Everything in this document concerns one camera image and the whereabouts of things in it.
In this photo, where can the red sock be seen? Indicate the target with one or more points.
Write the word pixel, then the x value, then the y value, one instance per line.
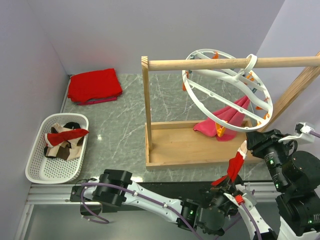
pixel 54 139
pixel 235 165

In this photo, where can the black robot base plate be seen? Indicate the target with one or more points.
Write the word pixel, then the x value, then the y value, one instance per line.
pixel 199 192

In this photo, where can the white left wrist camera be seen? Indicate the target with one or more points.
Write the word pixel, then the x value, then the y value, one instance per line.
pixel 244 197

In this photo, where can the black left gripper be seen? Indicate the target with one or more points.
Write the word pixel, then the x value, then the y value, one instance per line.
pixel 220 190

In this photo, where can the white round clip hanger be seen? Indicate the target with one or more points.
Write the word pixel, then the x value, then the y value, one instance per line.
pixel 225 96

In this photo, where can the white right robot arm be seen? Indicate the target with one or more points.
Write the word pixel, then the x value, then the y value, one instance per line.
pixel 296 176

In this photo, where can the white perforated plastic basket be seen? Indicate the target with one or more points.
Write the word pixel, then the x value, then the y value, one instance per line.
pixel 43 170

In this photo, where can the folded red cloth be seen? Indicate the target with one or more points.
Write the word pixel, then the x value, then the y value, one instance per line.
pixel 94 86

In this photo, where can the black striped sock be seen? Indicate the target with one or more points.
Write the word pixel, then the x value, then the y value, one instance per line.
pixel 71 126

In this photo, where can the orange clip back left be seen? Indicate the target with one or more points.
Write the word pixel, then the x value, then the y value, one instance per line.
pixel 215 56

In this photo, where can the cream brown striped sock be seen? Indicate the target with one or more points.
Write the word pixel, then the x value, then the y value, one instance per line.
pixel 67 150

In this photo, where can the wooden clothes rack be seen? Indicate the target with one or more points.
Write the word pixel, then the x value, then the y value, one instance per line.
pixel 178 144

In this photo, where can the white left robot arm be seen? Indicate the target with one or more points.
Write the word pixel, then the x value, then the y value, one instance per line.
pixel 187 214

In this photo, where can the aluminium frame rail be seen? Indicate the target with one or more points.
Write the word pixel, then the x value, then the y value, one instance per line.
pixel 42 194

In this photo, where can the orange clip right rim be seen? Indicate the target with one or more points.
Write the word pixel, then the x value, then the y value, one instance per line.
pixel 266 117

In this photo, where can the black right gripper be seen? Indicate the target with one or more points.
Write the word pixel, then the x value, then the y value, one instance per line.
pixel 257 140

